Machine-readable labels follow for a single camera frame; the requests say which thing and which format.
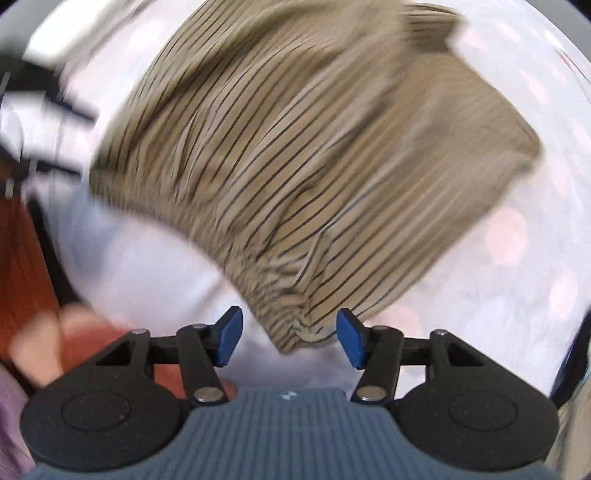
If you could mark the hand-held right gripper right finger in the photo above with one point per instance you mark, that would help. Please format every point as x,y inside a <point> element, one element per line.
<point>351,339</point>

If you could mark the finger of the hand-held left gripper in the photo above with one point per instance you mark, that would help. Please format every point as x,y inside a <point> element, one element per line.
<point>74,108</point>
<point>55,165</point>

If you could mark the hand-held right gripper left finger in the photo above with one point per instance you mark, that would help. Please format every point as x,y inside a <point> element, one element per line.
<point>229,336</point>

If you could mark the tan striped pants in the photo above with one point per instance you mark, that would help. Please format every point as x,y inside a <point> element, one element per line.
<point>314,152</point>

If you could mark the white rolled cloth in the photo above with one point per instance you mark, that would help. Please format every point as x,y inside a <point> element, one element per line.
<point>69,27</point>

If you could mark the polka dot bed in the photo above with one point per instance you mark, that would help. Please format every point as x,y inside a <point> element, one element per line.
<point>138,263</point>

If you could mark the person's bare leg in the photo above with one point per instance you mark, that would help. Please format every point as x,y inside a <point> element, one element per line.
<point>51,341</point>

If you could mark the person's purple clothing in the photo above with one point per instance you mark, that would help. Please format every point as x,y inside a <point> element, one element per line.
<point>11,415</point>

